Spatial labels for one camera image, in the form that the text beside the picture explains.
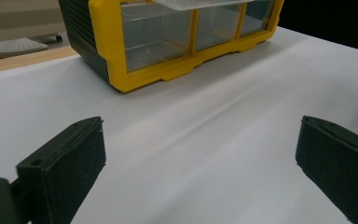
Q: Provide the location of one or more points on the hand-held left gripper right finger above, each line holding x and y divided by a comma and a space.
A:
338, 168

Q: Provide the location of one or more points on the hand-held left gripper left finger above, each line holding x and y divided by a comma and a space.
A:
66, 168

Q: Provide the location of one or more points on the yellow and black drawer cabinet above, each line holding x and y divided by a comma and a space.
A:
108, 46

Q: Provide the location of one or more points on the grey wheeled stand base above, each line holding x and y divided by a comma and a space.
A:
48, 38

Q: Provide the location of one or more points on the grey chair seat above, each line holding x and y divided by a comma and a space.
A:
12, 47

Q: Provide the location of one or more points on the white table cover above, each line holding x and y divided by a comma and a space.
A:
199, 140

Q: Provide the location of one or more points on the small clear plastic drawer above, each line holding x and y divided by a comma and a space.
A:
256, 18
217, 28

